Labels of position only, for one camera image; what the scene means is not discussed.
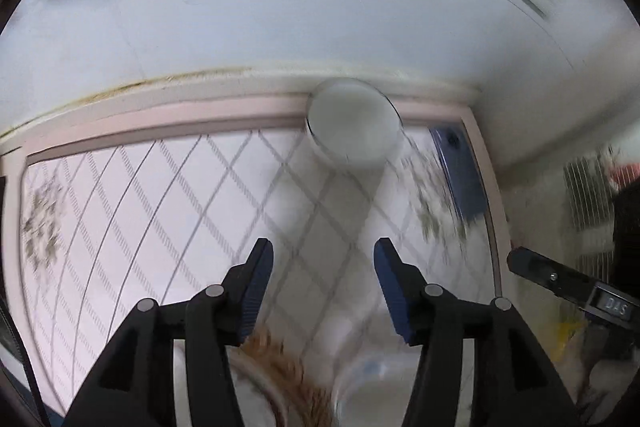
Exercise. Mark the plain white bowl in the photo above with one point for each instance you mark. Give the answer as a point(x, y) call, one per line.
point(352, 127)

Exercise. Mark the checked floral tablecloth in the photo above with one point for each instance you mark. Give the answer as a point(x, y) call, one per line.
point(150, 207)

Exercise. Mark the blue smartphone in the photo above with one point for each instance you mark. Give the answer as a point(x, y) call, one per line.
point(462, 182)

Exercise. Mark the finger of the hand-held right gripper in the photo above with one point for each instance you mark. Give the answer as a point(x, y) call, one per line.
point(545, 274)

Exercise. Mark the blue patterned white bowl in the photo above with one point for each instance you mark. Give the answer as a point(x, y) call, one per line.
point(375, 399)

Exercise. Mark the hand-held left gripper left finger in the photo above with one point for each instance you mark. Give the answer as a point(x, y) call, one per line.
point(255, 287)

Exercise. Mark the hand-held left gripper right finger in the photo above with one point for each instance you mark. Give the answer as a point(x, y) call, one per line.
point(392, 294)

